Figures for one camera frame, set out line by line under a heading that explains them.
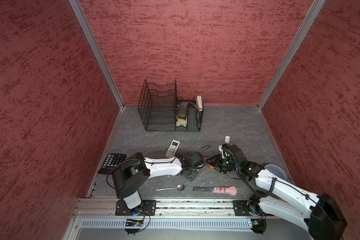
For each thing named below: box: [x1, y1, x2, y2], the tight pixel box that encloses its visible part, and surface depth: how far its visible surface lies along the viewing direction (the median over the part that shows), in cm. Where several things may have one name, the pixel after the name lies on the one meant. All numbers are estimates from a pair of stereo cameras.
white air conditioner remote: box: [165, 139, 181, 158], surface depth 97 cm
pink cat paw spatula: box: [193, 185, 238, 196], surface depth 79 cm
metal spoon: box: [155, 184, 185, 191], surface depth 81 cm
